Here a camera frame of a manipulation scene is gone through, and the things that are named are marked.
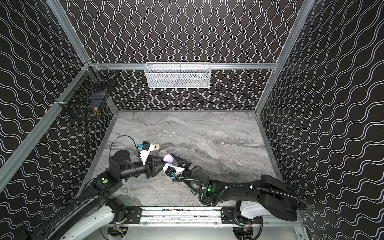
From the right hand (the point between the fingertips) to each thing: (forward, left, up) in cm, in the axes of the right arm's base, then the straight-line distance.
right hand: (171, 157), depth 70 cm
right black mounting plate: (-20, -27, -23) cm, 41 cm away
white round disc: (+14, +10, -20) cm, 26 cm away
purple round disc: (-2, +1, +2) cm, 2 cm away
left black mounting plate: (-20, +19, -22) cm, 36 cm away
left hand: (-4, +1, +2) cm, 5 cm away
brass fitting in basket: (+25, +44, +7) cm, 51 cm away
